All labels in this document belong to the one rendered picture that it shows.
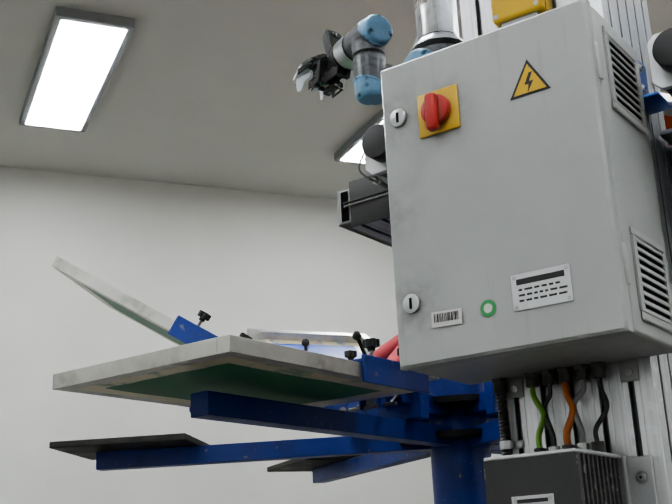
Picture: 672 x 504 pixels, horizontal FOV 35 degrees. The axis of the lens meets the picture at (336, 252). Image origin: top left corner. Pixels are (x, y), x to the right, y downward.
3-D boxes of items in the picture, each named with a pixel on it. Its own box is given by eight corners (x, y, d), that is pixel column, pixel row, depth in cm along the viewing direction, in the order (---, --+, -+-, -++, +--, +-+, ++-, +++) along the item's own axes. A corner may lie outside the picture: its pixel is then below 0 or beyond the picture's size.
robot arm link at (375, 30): (367, 41, 232) (364, 7, 235) (341, 62, 241) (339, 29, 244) (396, 48, 236) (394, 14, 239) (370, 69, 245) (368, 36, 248)
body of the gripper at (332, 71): (305, 90, 255) (330, 69, 245) (307, 59, 258) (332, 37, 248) (332, 99, 258) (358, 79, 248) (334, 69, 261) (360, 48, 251)
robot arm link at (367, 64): (408, 98, 236) (405, 54, 240) (366, 89, 231) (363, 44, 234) (389, 112, 243) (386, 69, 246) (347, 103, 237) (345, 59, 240)
